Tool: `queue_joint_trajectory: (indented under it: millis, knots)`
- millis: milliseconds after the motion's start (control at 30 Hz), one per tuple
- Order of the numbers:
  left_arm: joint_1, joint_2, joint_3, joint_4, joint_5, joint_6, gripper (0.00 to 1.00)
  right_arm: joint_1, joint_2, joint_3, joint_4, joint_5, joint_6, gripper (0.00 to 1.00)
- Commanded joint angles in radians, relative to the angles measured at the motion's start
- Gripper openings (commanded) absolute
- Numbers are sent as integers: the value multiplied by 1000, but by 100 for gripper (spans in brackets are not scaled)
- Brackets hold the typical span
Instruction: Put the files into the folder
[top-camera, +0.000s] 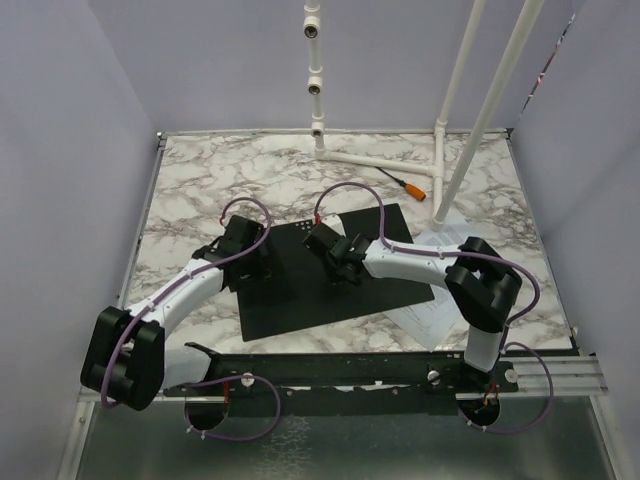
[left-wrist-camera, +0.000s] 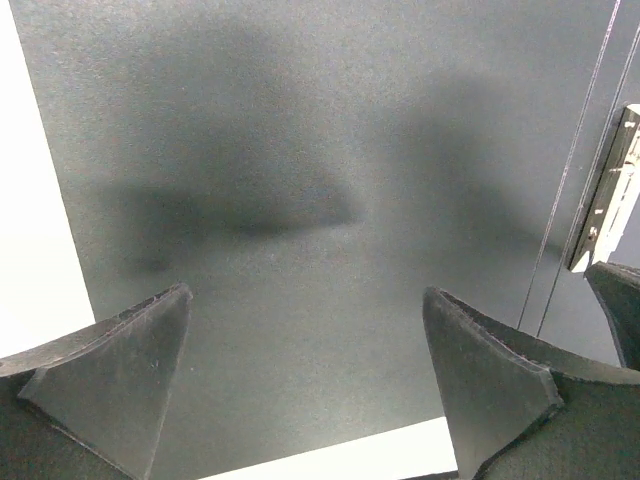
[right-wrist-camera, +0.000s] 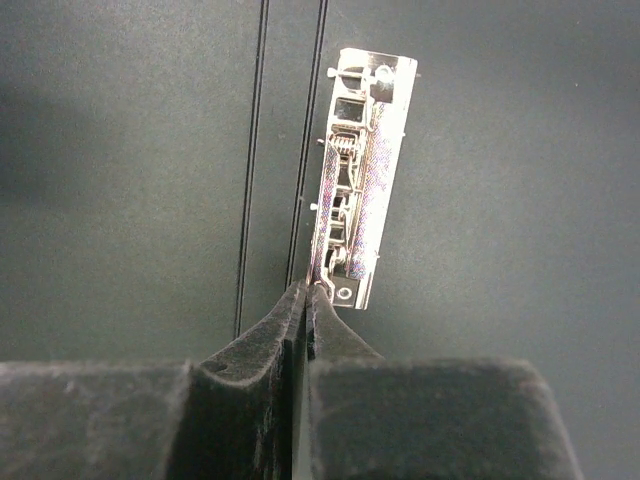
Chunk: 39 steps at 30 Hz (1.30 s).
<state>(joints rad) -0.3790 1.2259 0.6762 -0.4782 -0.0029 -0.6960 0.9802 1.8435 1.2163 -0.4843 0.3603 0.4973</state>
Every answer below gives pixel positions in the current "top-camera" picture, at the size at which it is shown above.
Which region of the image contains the grey black folder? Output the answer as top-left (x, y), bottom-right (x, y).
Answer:
top-left (234, 201), bottom-right (435, 344)

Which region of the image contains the printed paper sheet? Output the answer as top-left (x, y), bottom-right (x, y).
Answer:
top-left (385, 300), bottom-right (468, 351)
top-left (414, 214), bottom-right (476, 248)

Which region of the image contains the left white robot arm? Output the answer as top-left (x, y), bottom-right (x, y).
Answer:
top-left (80, 215), bottom-right (271, 411)

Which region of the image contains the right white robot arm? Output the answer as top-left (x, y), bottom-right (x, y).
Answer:
top-left (303, 223), bottom-right (522, 391)

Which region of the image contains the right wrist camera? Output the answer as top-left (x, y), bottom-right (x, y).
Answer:
top-left (321, 214), bottom-right (346, 236)

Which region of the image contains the orange handled screwdriver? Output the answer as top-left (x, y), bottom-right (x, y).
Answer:
top-left (377, 167), bottom-right (426, 202)

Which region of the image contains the white pvc pipe frame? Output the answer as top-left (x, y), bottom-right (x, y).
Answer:
top-left (303, 0), bottom-right (544, 231)

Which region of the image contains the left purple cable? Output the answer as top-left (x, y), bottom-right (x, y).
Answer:
top-left (99, 197), bottom-right (284, 442)

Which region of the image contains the black mounting rail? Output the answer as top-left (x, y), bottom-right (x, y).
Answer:
top-left (164, 352), bottom-right (518, 416)

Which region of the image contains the aluminium frame rail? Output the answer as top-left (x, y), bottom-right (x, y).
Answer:
top-left (59, 348), bottom-right (614, 479)

